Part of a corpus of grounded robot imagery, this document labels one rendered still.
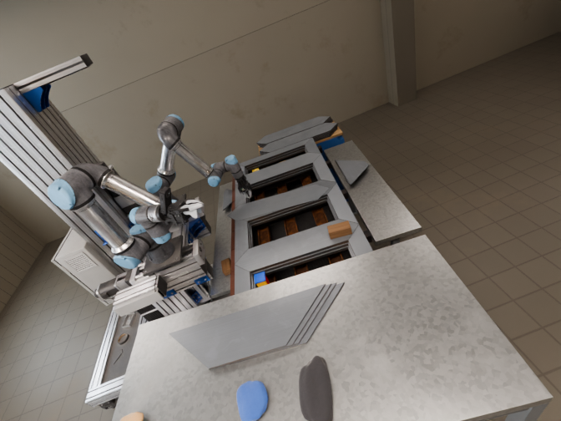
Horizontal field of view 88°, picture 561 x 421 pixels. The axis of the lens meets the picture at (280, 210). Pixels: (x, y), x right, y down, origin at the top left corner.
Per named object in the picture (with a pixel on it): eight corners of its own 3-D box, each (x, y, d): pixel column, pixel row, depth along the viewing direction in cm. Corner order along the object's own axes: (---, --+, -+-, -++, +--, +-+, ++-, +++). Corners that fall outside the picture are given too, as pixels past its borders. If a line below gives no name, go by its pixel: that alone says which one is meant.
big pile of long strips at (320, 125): (331, 117, 294) (329, 112, 291) (342, 132, 262) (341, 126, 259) (257, 144, 302) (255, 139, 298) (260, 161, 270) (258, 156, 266)
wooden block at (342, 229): (350, 226, 160) (348, 220, 157) (352, 234, 155) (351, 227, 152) (328, 232, 162) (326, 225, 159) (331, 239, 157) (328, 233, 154)
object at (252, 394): (235, 390, 95) (231, 387, 93) (262, 374, 96) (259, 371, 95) (245, 430, 86) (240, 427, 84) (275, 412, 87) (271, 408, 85)
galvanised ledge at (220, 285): (240, 181, 283) (238, 179, 281) (242, 289, 180) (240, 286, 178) (220, 188, 285) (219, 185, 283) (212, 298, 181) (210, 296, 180)
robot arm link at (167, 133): (157, 126, 161) (223, 182, 183) (164, 118, 170) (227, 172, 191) (146, 138, 167) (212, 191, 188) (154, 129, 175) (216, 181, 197)
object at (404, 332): (425, 240, 120) (425, 234, 118) (549, 403, 73) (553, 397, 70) (144, 329, 133) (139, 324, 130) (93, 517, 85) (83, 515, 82)
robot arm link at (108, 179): (86, 165, 138) (180, 215, 148) (69, 180, 130) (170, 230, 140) (87, 149, 130) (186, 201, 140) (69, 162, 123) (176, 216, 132)
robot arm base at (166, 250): (149, 267, 161) (138, 256, 155) (153, 250, 173) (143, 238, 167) (174, 257, 161) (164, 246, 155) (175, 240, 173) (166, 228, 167)
